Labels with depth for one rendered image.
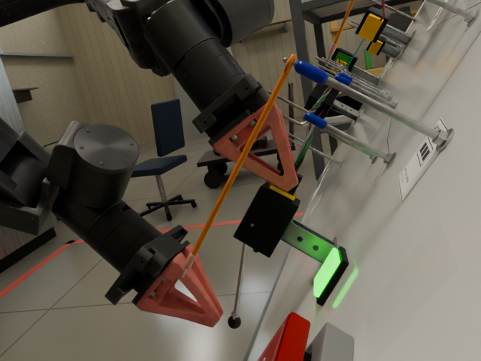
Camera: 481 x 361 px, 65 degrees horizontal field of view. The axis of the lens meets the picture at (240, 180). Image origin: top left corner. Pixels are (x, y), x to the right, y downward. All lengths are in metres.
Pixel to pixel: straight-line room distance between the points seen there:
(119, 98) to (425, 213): 11.14
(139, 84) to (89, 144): 10.63
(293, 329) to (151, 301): 0.23
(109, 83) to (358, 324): 11.23
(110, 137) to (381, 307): 0.27
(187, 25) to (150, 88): 10.50
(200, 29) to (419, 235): 0.26
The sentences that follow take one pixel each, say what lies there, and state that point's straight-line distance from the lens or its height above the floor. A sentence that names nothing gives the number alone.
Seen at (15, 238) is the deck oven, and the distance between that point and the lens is 4.20.
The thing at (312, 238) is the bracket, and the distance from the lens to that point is 0.36.
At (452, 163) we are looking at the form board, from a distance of 0.22.
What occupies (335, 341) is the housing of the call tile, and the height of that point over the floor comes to 1.12.
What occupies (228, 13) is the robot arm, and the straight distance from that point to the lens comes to 0.39.
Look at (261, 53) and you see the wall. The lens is 10.09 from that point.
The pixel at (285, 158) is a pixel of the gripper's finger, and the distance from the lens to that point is 0.34.
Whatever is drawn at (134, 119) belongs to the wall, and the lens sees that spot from 11.17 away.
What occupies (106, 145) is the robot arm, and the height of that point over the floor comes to 1.22.
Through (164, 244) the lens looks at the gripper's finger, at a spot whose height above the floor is 1.11.
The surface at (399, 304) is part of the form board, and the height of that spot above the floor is 1.15.
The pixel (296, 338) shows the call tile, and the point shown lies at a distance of 0.19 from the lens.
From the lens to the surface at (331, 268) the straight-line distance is 0.30.
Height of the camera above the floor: 1.25
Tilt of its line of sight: 15 degrees down
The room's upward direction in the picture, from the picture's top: 12 degrees counter-clockwise
